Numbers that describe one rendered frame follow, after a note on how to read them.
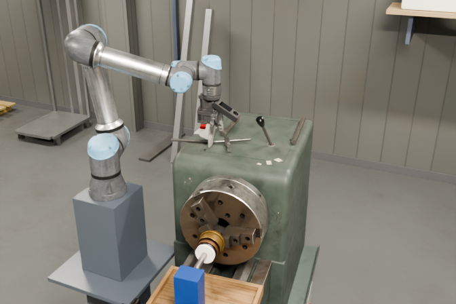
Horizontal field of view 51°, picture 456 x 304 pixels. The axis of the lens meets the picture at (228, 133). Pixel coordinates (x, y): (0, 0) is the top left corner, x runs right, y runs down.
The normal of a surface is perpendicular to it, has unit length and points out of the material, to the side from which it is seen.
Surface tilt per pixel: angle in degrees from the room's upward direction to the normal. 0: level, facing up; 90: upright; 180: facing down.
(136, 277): 0
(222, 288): 0
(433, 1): 90
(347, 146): 90
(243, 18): 90
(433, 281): 0
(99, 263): 90
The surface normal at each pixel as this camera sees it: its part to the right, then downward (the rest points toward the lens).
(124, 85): -0.40, 0.36
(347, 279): 0.00, -0.92
